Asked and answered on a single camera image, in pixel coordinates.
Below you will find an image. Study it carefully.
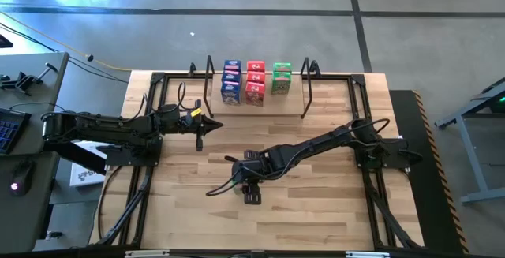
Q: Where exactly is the grey side desk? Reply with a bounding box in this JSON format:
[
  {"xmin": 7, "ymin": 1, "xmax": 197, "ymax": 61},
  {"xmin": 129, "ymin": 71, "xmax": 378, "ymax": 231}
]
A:
[{"xmin": 0, "ymin": 51, "xmax": 70, "ymax": 253}]

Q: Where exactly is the black floor cable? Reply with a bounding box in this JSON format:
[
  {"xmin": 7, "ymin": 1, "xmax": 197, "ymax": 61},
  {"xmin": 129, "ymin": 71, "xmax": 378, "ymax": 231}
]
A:
[{"xmin": 0, "ymin": 21, "xmax": 125, "ymax": 84}]

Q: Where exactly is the black aluminium table frame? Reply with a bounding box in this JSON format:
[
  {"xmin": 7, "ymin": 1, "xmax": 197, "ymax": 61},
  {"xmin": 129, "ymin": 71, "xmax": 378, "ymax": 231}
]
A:
[{"xmin": 93, "ymin": 71, "xmax": 422, "ymax": 251}]

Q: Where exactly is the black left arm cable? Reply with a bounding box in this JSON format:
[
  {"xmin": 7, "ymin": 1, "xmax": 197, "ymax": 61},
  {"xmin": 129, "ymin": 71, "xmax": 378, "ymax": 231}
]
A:
[{"xmin": 40, "ymin": 81, "xmax": 189, "ymax": 133}]

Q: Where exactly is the black slanted bar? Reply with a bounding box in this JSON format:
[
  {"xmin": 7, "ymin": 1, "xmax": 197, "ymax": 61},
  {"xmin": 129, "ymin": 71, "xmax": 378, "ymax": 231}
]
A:
[{"xmin": 43, "ymin": 139, "xmax": 108, "ymax": 176}]

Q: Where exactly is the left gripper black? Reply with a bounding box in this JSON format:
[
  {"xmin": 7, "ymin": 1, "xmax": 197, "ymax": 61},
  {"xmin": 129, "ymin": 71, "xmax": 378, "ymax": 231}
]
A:
[{"xmin": 159, "ymin": 100, "xmax": 224, "ymax": 151}]

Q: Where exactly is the black computer keyboard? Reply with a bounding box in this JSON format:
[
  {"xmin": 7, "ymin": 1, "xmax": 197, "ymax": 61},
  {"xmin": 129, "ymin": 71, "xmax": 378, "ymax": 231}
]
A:
[{"xmin": 0, "ymin": 107, "xmax": 32, "ymax": 155}]

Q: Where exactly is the yellow cable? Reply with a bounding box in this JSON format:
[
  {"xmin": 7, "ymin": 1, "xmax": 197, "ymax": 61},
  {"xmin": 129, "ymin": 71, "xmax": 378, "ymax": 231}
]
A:
[{"xmin": 0, "ymin": 10, "xmax": 133, "ymax": 73}]

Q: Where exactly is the black computer mouse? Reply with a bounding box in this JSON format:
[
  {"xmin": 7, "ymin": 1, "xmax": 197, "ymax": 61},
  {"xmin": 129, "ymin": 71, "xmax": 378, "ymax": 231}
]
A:
[{"xmin": 8, "ymin": 159, "xmax": 36, "ymax": 198}]

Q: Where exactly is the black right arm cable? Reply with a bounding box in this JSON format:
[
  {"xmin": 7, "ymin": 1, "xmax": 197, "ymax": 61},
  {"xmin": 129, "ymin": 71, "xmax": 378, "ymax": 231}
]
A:
[{"xmin": 204, "ymin": 118, "xmax": 391, "ymax": 198}]

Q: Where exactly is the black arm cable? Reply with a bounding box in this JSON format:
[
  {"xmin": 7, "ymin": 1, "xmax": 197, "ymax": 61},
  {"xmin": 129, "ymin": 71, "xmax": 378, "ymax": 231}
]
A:
[
  {"xmin": 204, "ymin": 118, "xmax": 391, "ymax": 198},
  {"xmin": 40, "ymin": 81, "xmax": 189, "ymax": 133}
]

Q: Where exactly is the grey metal table base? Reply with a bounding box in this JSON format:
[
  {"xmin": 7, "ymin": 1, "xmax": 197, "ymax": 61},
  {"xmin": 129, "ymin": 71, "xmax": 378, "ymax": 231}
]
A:
[{"xmin": 433, "ymin": 75, "xmax": 505, "ymax": 206}]

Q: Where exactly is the thin black keyboard cable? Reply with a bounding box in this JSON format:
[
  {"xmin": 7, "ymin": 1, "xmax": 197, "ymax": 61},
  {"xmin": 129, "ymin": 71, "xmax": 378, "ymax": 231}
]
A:
[{"xmin": 9, "ymin": 102, "xmax": 60, "ymax": 113}]

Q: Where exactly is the white booklet under table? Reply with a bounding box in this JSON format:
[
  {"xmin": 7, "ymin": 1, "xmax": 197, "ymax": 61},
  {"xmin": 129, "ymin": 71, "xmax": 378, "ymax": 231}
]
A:
[{"xmin": 69, "ymin": 139, "xmax": 108, "ymax": 188}]

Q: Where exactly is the blue Frosted Flakes cereal box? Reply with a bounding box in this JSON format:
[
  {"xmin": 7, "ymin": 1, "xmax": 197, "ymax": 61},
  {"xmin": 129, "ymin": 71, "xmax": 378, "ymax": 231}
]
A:
[
  {"xmin": 220, "ymin": 80, "xmax": 242, "ymax": 106},
  {"xmin": 221, "ymin": 70, "xmax": 241, "ymax": 84},
  {"xmin": 223, "ymin": 59, "xmax": 242, "ymax": 73}
]

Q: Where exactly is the silver metal bracket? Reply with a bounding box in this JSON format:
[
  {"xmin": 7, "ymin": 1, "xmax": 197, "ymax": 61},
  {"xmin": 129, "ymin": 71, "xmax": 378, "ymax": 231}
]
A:
[
  {"xmin": 345, "ymin": 251, "xmax": 391, "ymax": 258},
  {"xmin": 124, "ymin": 249, "xmax": 170, "ymax": 258}
]

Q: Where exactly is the black desk clamp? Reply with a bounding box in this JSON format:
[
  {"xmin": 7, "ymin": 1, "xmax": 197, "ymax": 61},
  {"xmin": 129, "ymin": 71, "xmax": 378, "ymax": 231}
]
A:
[{"xmin": 0, "ymin": 62, "xmax": 59, "ymax": 96}]

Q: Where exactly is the wooden shelf with black frame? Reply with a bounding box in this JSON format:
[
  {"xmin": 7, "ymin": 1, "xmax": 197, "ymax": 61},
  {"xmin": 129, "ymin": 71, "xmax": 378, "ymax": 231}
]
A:
[{"xmin": 203, "ymin": 54, "xmax": 321, "ymax": 120}]

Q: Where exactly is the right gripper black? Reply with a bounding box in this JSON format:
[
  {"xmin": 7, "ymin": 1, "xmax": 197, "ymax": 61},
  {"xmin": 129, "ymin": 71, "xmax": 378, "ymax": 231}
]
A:
[{"xmin": 231, "ymin": 150, "xmax": 277, "ymax": 206}]

